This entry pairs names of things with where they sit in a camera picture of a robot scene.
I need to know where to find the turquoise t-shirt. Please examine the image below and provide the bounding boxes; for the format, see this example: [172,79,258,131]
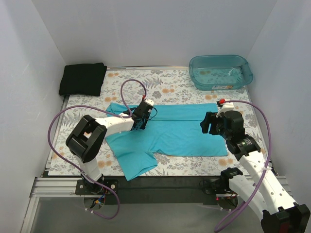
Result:
[106,103,227,181]

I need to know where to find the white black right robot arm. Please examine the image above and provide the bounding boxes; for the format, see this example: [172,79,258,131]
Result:
[200,110,311,233]

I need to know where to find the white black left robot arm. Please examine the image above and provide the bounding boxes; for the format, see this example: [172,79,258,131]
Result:
[66,100,154,194]

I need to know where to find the floral patterned table mat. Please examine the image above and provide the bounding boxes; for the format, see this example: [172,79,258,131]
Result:
[47,69,267,176]

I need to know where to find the teal transparent plastic bin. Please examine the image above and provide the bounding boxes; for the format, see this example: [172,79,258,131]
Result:
[189,55,254,91]

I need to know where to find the folded black t-shirt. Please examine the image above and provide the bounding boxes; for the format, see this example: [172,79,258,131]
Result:
[59,63,107,97]

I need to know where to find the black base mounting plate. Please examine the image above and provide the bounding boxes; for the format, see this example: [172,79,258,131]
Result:
[75,176,243,206]

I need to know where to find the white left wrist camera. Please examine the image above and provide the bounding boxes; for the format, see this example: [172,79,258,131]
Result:
[143,99,154,107]

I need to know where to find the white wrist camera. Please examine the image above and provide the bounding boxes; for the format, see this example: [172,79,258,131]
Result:
[143,99,154,107]
[216,99,235,117]

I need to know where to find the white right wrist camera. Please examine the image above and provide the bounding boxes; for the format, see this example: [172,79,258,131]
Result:
[216,99,235,117]

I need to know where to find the aluminium frame rail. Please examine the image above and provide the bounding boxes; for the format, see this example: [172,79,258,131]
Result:
[19,176,304,233]

